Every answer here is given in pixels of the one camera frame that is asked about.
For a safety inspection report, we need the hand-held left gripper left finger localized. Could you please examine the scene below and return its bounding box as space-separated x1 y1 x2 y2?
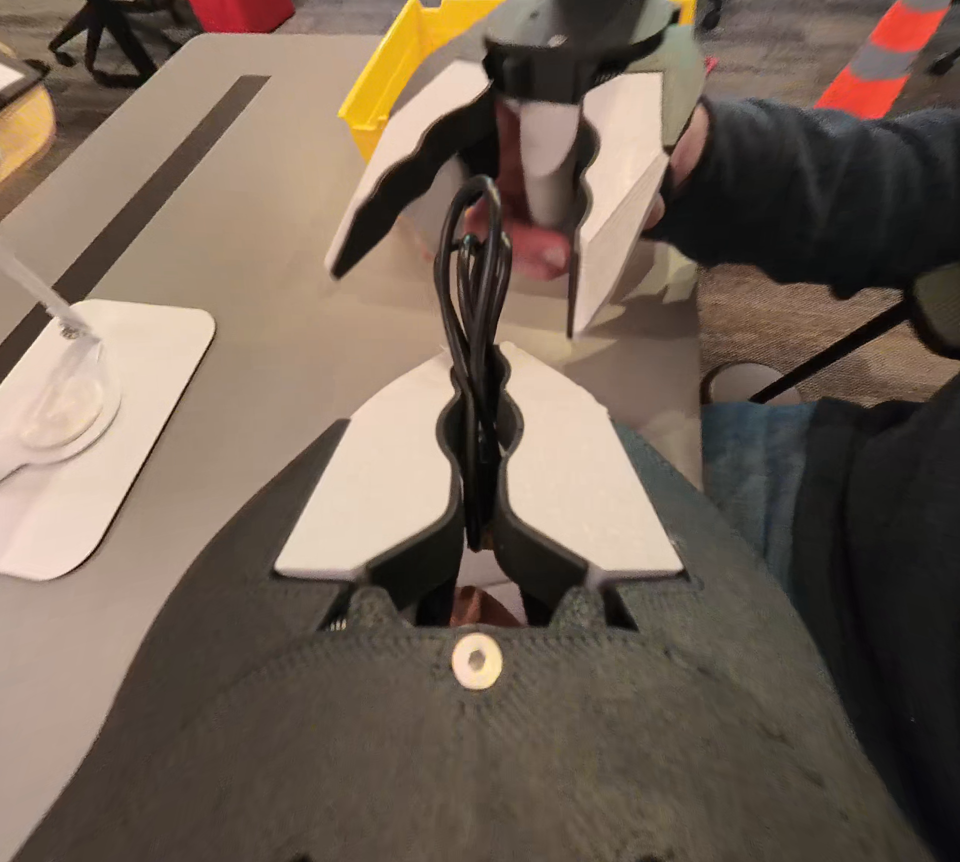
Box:
274 348 466 626

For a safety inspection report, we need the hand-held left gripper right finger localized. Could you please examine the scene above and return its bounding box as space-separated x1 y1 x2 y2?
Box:
491 343 685 626

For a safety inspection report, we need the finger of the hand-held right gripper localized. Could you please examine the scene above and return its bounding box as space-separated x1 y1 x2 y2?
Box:
566 73 672 341
324 61 500 281

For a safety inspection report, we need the yellow plastic bin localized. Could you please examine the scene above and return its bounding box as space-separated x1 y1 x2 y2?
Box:
337 0 699 163

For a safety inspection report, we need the black usb cable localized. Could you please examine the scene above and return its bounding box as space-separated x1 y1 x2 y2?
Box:
433 175 515 551

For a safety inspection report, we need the person's right forearm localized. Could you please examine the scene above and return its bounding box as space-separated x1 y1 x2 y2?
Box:
645 98 960 300

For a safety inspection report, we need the person's right hand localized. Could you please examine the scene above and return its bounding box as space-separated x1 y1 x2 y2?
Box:
459 100 711 280

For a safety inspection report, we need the person's blue jeans leg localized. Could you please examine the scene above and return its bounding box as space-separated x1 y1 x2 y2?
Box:
701 400 820 578

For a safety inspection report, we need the orange grey striped traffic cone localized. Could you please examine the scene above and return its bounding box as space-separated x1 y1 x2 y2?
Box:
813 0 960 120

